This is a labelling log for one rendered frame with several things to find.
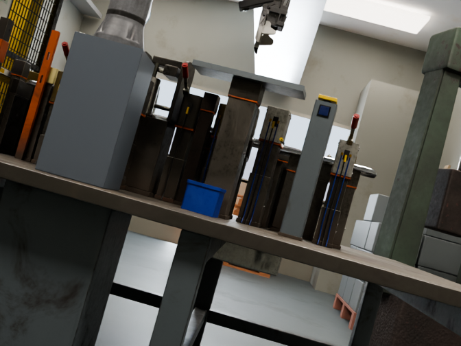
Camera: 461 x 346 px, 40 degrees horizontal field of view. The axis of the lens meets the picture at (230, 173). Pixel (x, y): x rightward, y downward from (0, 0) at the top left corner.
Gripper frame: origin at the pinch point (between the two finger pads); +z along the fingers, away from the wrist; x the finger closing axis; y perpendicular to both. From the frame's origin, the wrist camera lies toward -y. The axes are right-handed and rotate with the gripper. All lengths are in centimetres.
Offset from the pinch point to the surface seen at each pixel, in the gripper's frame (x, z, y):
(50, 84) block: 31, 26, -71
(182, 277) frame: -42, 72, 0
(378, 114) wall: 582, -105, 149
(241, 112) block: -3.3, 21.9, 1.9
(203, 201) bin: -14, 52, -2
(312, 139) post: -6.9, 24.3, 25.4
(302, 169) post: -6.8, 34.5, 24.9
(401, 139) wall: 581, -83, 184
